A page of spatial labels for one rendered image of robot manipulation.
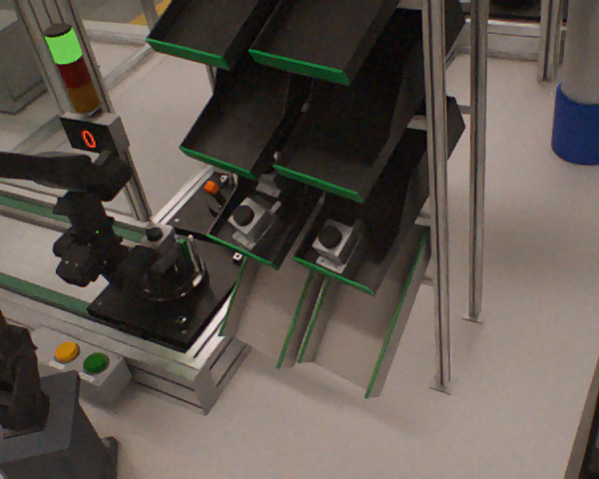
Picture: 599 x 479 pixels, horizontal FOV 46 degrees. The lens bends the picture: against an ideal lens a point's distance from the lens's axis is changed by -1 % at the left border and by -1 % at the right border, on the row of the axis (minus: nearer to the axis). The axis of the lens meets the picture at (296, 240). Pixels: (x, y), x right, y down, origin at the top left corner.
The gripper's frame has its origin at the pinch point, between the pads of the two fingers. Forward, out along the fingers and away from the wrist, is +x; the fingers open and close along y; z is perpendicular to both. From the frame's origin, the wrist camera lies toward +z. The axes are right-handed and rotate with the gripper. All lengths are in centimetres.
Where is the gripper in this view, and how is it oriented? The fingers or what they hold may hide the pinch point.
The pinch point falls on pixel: (113, 274)
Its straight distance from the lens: 125.9
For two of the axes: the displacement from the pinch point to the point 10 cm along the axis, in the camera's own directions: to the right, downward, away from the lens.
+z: -4.6, 6.3, -6.2
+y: 8.7, 2.1, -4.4
